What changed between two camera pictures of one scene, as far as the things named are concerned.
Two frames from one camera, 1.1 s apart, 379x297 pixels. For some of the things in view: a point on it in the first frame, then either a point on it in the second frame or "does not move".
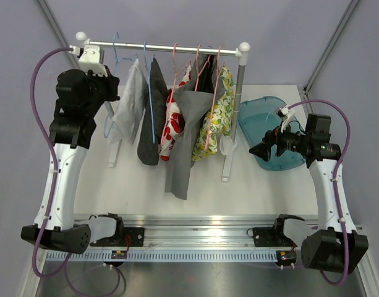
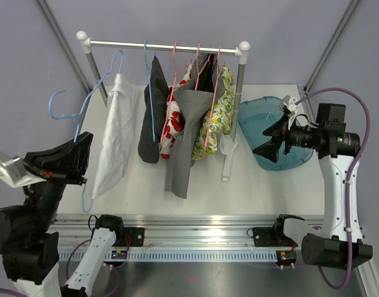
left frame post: [59, 32] does not move
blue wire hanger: [117, 62] → [76, 117]
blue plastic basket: [257, 116] does not move
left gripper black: [111, 81] → [66, 163]
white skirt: [132, 106] → [121, 112]
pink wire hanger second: [198, 71] does not move
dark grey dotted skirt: [155, 116] does not move
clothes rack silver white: [228, 147] does not move
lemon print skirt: [216, 121] does not move
